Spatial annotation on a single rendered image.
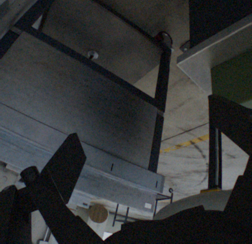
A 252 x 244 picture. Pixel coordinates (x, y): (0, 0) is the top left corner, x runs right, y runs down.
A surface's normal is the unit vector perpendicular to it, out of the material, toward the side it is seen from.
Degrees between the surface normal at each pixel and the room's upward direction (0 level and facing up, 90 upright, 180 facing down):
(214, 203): 127
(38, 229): 90
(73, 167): 112
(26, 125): 90
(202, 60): 0
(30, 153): 90
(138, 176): 90
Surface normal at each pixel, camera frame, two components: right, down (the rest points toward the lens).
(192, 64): -0.21, 0.83
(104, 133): 0.54, -0.34
